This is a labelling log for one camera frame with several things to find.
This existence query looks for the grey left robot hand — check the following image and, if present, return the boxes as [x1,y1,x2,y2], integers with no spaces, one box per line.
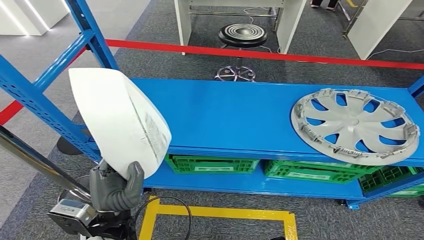
[89,159,146,213]

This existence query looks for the white plastic car body part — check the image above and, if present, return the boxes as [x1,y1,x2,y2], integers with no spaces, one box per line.
[68,67,173,181]

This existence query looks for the blue metal shelf rack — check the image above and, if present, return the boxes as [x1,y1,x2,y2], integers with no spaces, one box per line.
[0,0,424,211]

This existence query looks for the black round stanchion base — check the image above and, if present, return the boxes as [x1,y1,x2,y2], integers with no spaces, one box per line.
[56,136,84,157]

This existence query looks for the green plastic crate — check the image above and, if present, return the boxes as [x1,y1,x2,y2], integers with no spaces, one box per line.
[358,165,424,199]
[164,154,261,175]
[263,159,383,185]

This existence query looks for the yellow floor tape square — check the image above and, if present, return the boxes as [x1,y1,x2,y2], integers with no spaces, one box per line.
[138,195,299,240]

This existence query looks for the red barrier belt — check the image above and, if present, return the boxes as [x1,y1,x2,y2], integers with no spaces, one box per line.
[104,38,424,71]
[0,46,88,126]

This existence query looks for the white desk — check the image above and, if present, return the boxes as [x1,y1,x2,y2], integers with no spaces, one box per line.
[346,0,413,61]
[173,0,308,56]

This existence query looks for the white lit partition block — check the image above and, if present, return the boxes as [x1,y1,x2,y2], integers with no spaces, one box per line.
[0,0,70,37]

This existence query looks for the black round stool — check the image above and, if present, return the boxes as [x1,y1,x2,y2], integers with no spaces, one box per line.
[214,23,269,83]

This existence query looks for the silver wheel hubcap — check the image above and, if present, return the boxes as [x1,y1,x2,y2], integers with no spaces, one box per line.
[290,87,421,167]

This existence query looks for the person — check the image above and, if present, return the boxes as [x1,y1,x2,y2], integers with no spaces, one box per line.
[310,0,339,11]

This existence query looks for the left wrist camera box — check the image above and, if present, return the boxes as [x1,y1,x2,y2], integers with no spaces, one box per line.
[46,198,99,237]

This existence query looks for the black robot wrist cable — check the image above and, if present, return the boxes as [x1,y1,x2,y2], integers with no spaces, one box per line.
[131,195,193,240]

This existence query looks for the chrome stanchion post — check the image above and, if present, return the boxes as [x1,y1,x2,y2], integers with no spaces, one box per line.
[0,125,93,205]

